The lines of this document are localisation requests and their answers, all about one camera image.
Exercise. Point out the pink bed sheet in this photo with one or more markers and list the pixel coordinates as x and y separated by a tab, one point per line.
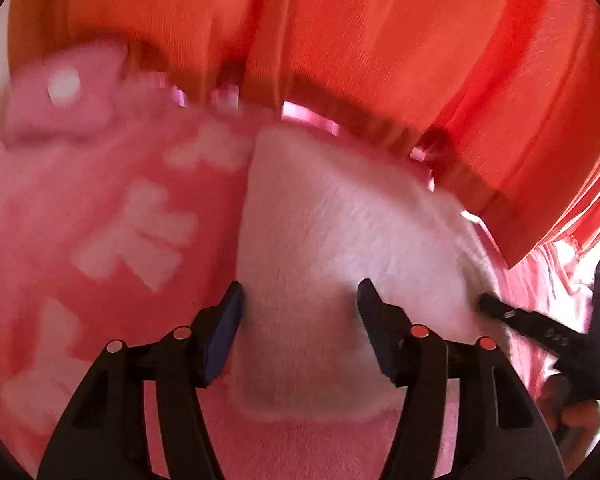
535	275

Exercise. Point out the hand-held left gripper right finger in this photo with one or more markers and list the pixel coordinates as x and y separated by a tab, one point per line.
377	330

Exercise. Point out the orange curtain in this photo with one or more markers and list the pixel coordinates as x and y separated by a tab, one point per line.
380	35

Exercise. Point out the person's right hand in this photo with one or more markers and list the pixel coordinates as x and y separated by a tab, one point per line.
582	417

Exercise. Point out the pink white printed blanket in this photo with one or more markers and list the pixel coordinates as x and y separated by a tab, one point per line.
80	210

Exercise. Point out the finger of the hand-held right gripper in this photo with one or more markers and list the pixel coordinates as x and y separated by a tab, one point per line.
530	322

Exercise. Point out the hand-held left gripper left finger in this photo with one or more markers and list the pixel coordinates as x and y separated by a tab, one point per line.
225	330

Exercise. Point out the white small garment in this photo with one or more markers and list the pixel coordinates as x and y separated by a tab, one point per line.
330	235

